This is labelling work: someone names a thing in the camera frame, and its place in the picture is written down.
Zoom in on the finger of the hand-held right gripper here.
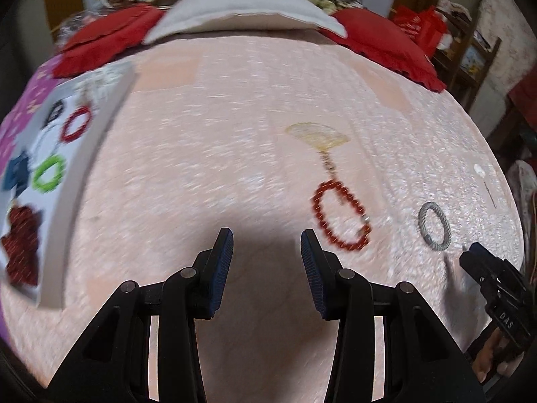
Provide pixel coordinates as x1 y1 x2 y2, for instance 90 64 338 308
472 242 521 286
460 252 500 299

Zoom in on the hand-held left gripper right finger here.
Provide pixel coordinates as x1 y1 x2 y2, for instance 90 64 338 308
300 229 489 403

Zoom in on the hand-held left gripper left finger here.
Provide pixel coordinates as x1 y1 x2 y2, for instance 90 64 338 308
46 227 234 403

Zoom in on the red bead bracelet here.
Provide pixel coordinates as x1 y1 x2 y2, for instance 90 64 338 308
61 106 93 143
311 180 373 253

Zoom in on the grey braided hair tie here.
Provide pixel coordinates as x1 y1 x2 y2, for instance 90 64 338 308
418 202 451 253

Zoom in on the white tray box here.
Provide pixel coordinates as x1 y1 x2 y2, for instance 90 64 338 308
0 61 137 308

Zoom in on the green bead bracelet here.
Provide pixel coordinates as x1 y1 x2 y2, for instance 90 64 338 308
33 154 67 193

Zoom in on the blue hair claw clip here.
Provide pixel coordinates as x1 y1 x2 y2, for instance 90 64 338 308
3 153 33 191

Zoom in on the black hair tie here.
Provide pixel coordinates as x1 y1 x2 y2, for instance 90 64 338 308
45 100 65 126

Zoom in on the person's right hand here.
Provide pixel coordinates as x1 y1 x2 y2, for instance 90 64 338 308
472 328 503 380

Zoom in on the white hairpin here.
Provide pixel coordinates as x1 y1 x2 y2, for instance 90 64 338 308
474 165 498 210

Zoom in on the pink textured blanket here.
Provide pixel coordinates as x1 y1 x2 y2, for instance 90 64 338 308
0 29 527 403

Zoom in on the wooden shelf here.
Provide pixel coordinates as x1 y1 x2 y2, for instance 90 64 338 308
436 4 502 105

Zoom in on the red bag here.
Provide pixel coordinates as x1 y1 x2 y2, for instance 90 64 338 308
392 5 449 51

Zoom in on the red fringed cushion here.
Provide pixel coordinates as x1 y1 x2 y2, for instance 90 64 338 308
321 8 447 93
52 3 166 78

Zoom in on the purple bed sheet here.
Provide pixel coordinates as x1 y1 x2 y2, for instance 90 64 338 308
0 61 57 177

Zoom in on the white pillow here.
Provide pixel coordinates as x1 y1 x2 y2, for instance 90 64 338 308
143 0 348 45

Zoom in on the gold fan pendant with chain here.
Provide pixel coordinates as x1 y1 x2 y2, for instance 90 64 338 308
285 123 350 181

